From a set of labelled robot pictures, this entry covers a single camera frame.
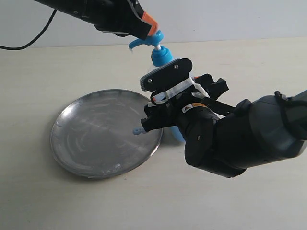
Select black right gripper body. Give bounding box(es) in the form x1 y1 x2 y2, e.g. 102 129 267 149
141 74 228 132

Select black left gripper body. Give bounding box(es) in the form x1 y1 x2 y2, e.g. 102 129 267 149
38 0 142 37

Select blue soap pump bottle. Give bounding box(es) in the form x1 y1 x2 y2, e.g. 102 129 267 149
128 30 185 142

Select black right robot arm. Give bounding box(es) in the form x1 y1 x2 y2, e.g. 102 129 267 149
141 74 307 178

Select blue soap blob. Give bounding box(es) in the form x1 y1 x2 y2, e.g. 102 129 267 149
133 127 146 135

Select round steel plate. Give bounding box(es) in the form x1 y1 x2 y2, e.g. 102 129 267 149
50 89 163 179

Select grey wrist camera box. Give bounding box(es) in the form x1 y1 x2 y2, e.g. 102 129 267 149
140 58 192 92

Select black cables on right arm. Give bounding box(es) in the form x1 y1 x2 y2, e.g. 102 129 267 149
206 97 240 115

